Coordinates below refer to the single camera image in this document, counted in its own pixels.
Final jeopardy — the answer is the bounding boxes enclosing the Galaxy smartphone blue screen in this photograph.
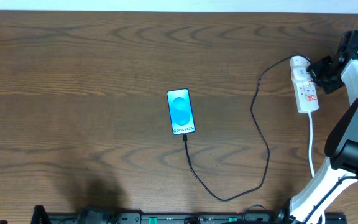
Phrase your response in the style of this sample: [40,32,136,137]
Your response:
[167,88,196,135]

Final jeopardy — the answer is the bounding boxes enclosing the white USB charger plug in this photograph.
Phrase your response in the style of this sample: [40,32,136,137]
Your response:
[290,55,311,70]

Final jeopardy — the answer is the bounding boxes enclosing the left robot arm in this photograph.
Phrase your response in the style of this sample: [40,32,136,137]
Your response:
[30,205,116,224]

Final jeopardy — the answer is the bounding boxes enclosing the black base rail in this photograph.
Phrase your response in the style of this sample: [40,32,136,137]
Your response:
[48,212,347,224]

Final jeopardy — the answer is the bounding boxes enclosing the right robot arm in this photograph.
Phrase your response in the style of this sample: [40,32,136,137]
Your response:
[275,30,358,223]

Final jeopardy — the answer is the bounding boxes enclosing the white power strip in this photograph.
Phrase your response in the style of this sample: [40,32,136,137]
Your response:
[291,67,319,114]

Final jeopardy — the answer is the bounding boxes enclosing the black USB charging cable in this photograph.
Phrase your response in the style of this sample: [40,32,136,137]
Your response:
[182,54,314,202]

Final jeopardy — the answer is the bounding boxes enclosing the white power strip cord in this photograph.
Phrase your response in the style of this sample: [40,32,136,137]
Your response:
[307,112,316,178]

